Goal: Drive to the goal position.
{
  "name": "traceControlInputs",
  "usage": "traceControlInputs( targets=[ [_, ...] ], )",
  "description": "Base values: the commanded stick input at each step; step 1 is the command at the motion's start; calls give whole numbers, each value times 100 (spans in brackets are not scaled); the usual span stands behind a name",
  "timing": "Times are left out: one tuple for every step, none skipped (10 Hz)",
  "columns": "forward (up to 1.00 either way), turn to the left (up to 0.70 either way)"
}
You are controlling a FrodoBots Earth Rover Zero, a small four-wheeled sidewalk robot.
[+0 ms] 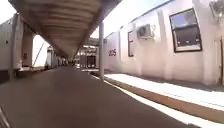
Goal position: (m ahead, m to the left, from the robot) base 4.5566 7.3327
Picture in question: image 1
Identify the distant building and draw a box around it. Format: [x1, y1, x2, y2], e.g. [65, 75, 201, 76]
[74, 37, 101, 71]

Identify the pale building with dark windows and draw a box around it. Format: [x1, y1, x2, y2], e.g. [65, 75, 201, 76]
[101, 0, 224, 87]

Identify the long walkway canopy roof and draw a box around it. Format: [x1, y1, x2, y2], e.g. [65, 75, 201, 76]
[8, 0, 123, 62]

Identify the grey concrete walkway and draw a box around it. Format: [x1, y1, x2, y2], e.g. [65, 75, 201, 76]
[0, 65, 202, 128]

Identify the raised concrete strip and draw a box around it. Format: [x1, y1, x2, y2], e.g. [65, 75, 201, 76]
[102, 73, 224, 125]

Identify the white building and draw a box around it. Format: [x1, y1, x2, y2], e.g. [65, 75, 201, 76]
[0, 13, 36, 82]

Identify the canopy support post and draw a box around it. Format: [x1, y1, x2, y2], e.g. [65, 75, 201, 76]
[98, 20, 105, 82]

